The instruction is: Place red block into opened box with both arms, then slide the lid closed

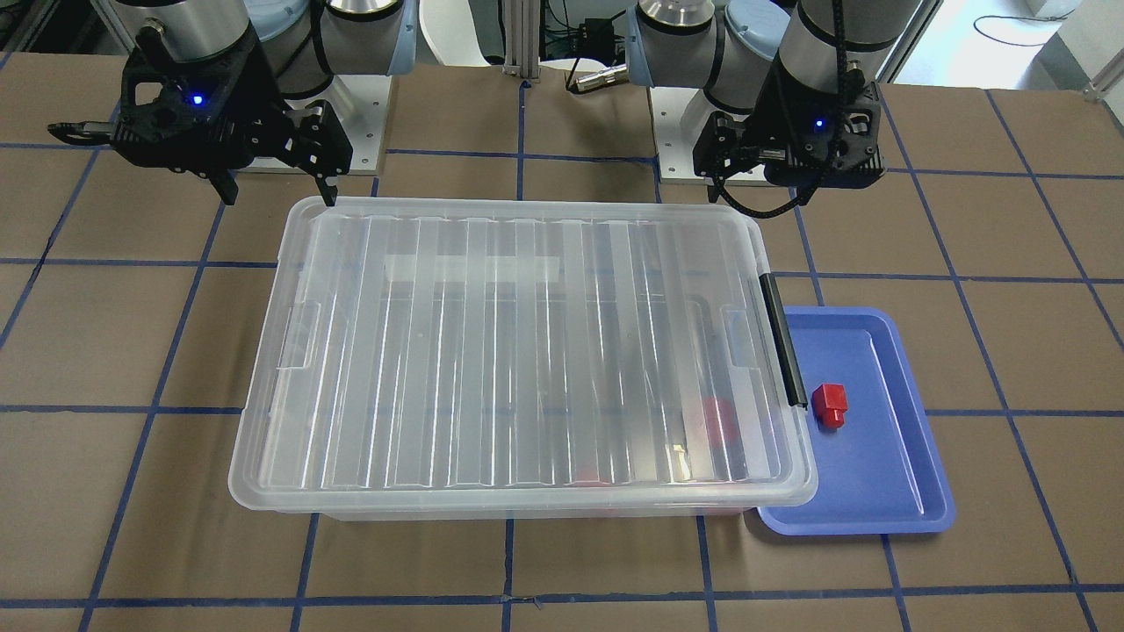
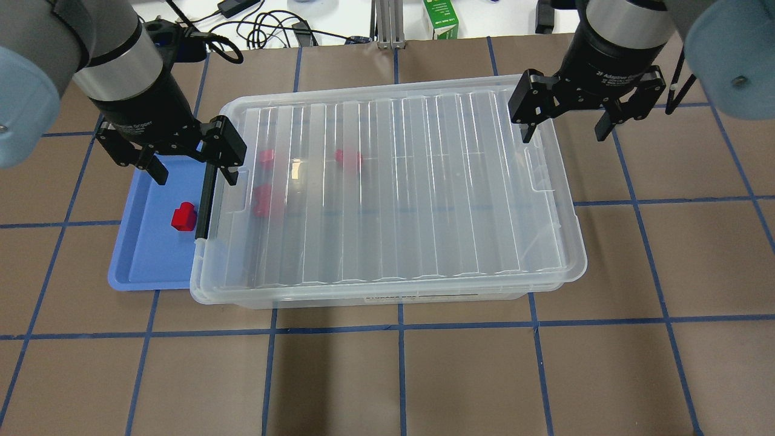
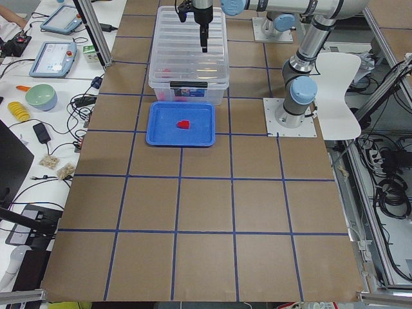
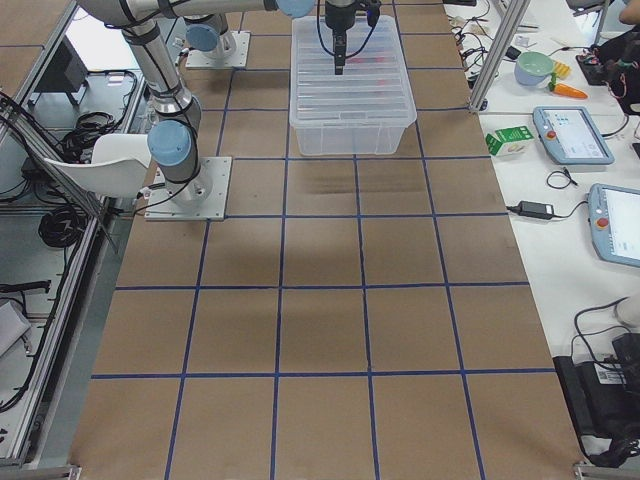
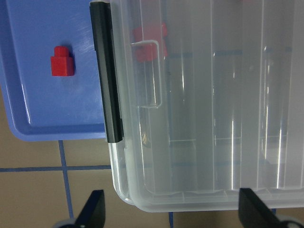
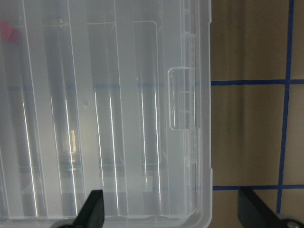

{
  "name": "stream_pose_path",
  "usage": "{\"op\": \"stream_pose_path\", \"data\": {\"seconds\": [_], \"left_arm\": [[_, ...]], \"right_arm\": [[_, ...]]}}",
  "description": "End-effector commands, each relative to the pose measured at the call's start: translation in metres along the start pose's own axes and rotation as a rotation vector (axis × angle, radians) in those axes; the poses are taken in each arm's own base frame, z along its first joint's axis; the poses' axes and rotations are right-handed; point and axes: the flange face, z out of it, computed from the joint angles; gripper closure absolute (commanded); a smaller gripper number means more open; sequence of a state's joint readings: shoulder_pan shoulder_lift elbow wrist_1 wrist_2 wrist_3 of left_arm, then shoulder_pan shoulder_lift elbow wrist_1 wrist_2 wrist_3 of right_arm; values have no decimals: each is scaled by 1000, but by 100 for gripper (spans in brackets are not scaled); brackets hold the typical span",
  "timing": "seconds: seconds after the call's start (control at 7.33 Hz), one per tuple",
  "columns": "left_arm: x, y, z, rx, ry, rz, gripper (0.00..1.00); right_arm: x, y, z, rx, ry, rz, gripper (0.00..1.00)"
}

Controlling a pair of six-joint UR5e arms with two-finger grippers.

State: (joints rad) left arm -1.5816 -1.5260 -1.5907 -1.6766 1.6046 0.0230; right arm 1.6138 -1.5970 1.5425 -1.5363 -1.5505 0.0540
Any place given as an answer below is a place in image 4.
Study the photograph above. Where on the toy carrot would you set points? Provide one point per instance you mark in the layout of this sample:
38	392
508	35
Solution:
564	90

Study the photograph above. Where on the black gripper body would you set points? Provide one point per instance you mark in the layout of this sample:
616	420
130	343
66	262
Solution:
338	18

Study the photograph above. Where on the upper teach pendant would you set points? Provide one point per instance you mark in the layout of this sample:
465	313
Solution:
570	136

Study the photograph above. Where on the lower teach pendant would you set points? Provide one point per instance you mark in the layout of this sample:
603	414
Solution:
614	223

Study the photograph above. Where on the toy corn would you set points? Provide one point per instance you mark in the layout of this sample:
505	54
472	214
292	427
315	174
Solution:
561	70

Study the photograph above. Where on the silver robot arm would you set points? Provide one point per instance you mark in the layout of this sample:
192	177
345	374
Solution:
173	140
210	35

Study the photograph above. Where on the green white carton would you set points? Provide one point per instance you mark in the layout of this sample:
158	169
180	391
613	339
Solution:
508	141

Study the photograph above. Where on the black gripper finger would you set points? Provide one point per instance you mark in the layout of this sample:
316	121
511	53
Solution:
339	62

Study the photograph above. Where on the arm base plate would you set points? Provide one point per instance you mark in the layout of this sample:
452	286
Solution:
198	60
204	198

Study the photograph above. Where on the green and blue bowl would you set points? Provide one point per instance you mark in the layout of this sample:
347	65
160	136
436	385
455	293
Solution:
532	68

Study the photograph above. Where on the black device lower right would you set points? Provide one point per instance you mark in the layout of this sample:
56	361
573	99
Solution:
603	399

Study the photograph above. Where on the clear plastic box lid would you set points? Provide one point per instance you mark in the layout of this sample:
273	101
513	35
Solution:
374	88

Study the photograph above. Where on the aluminium frame post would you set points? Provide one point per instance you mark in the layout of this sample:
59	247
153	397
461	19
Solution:
502	40

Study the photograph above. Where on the clear plastic storage box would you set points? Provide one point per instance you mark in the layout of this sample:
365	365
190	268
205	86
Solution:
349	139

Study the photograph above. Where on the teach pendant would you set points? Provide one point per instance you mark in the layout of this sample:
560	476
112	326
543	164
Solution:
570	136
614	223

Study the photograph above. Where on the white plastic chair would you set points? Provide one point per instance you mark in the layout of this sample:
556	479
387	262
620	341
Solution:
118	166

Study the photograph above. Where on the black power adapter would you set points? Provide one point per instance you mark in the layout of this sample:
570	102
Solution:
532	209

